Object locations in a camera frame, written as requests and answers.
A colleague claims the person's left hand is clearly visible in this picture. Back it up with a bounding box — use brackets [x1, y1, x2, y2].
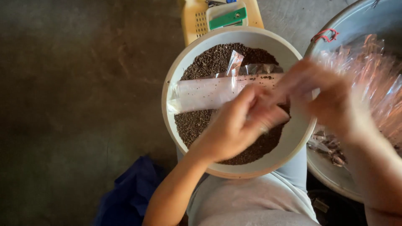
[189, 85, 290, 163]

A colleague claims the person's light grey clothing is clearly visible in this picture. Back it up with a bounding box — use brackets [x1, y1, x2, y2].
[176, 144, 321, 226]

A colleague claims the red rubber band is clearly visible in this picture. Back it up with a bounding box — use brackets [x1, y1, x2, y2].
[311, 28, 340, 43]

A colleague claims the clear plastic tube bag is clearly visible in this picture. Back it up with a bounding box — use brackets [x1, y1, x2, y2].
[166, 73, 285, 114]

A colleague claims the white green bag sealer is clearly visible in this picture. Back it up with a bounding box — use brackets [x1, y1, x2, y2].
[206, 1, 249, 32]

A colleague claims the heap of dark dried peppercorns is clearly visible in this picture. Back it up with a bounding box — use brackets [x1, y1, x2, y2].
[174, 43, 291, 166]

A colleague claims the blue cloth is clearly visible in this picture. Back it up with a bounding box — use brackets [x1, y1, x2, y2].
[93, 155, 167, 226]

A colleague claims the yellow plastic stool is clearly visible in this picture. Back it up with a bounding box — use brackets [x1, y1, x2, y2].
[181, 0, 264, 47]

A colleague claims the large metal basin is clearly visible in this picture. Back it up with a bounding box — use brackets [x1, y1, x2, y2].
[303, 0, 402, 203]

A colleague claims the white round plastic bowl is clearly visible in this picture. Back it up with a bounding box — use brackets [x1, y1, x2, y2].
[161, 26, 317, 179]

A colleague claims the small clear plastic bag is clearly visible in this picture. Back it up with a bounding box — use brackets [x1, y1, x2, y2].
[215, 50, 284, 78]

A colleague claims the bundle of clear plastic bags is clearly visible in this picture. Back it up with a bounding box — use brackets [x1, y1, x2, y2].
[309, 34, 402, 157]

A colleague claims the person's right hand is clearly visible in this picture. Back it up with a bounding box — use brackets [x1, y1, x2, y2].
[274, 58, 377, 145]

